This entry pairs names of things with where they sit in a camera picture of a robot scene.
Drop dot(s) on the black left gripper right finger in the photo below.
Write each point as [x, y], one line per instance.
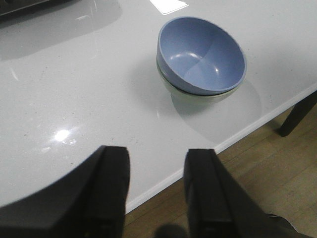
[218, 207]

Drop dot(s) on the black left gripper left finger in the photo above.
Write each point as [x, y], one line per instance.
[88, 202]

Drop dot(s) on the green bowl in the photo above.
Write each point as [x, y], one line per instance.
[189, 98]

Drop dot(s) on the blue bowl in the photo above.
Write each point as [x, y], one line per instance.
[199, 58]

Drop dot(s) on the black table leg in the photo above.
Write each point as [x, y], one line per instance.
[300, 110]

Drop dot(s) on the black and steel toaster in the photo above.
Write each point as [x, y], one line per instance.
[10, 6]

